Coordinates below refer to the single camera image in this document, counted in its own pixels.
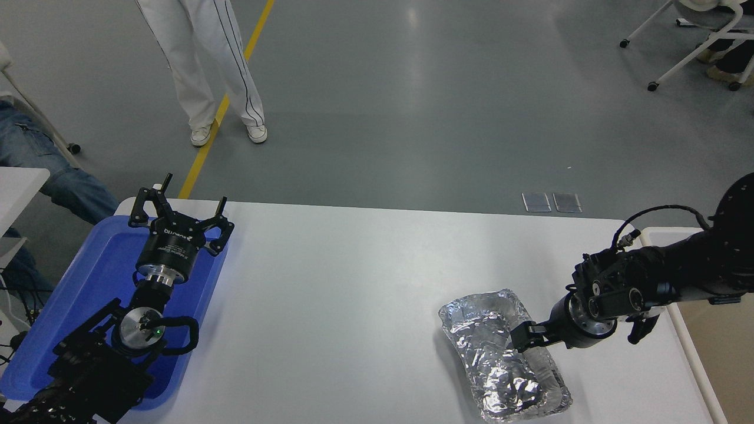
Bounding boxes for blue plastic tray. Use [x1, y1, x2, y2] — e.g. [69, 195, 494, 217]
[0, 215, 229, 411]

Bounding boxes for standing person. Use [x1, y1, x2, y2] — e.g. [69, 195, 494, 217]
[134, 0, 269, 147]

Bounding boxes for silver foil tray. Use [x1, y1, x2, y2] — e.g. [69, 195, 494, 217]
[438, 289, 573, 423]

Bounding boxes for large pale bin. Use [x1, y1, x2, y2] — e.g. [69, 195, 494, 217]
[639, 227, 754, 424]

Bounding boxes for person on wheeled chair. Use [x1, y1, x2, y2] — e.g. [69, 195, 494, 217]
[695, 3, 754, 88]

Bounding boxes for small white side table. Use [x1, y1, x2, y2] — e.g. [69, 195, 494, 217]
[0, 167, 51, 236]

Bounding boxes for white wheeled chair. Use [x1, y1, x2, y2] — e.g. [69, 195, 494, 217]
[620, 0, 754, 92]

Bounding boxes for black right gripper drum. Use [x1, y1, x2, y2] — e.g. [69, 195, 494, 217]
[545, 296, 581, 350]

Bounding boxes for seated person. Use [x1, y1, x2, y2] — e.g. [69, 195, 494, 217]
[0, 100, 120, 307]

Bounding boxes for white wheeled chair frame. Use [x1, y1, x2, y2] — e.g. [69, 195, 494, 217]
[0, 44, 82, 168]

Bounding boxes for black cables bundle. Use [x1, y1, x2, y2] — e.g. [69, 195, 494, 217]
[0, 268, 45, 366]

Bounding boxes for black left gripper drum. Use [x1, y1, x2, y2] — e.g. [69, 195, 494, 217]
[137, 216, 208, 282]

